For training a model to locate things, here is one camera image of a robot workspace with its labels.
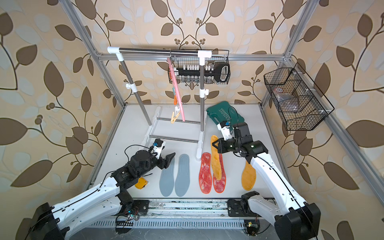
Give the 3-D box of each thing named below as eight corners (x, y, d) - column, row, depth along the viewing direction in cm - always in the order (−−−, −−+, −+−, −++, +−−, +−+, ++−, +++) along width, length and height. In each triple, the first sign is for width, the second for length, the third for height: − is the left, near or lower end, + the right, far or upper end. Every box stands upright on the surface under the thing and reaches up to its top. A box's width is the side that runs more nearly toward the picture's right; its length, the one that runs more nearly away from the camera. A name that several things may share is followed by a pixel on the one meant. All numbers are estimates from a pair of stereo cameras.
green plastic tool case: (221, 132, 107) (222, 127, 102) (206, 114, 118) (206, 108, 113) (241, 122, 113) (243, 116, 108) (224, 105, 124) (225, 100, 119)
